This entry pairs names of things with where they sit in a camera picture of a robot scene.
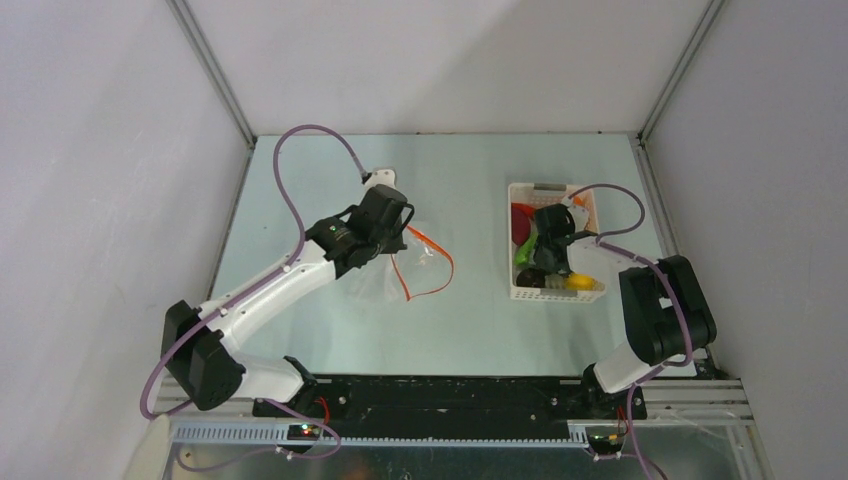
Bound dark green avocado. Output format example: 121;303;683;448
534;248;572;277

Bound light green pepper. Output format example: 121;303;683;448
513;231;538;267

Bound clear zip top bag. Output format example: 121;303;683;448
344;221;456;303

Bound yellow lemon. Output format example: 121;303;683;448
563;272;597;291

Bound dark brown round fruit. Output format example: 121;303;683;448
515;267;547;289

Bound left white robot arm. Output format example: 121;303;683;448
162;184;415;417

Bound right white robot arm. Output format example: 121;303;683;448
532;204;717;418

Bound red chili pepper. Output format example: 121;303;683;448
511;202;536;217

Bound purple sweet potato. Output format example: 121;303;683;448
510;206;533;246

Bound white perforated plastic basket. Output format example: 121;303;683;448
507;182;607;303

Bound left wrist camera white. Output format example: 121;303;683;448
362;168;397;189

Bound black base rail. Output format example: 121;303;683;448
288;370;647;441

